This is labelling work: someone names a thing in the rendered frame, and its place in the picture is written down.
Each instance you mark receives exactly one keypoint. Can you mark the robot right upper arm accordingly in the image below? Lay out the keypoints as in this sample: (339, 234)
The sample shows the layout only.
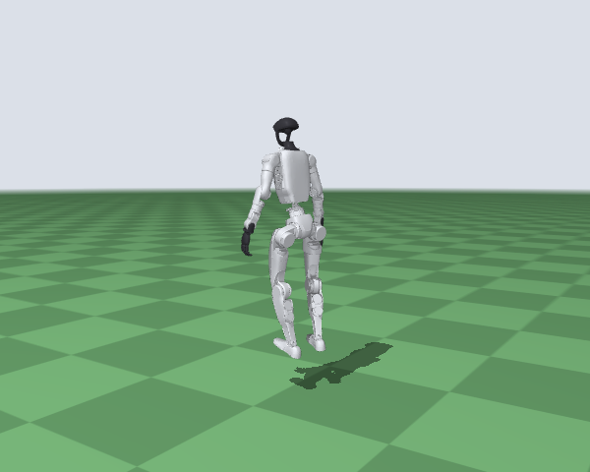
(316, 188)

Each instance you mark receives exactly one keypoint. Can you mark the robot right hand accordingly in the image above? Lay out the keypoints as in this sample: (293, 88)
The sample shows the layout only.
(322, 223)

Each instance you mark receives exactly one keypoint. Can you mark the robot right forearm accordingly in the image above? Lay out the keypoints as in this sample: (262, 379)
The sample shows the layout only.
(318, 212)

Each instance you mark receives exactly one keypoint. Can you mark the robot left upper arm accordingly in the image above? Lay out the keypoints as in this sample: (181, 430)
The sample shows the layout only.
(270, 161)

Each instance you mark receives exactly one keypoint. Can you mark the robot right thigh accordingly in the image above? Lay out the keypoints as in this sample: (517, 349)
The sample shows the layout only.
(312, 252)

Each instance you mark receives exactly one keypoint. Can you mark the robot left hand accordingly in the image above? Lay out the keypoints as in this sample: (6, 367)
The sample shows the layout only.
(246, 239)

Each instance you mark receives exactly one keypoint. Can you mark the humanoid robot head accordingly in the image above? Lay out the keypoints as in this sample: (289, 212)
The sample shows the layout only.
(285, 125)

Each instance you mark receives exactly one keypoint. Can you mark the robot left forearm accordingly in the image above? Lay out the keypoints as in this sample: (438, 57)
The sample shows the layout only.
(256, 209)

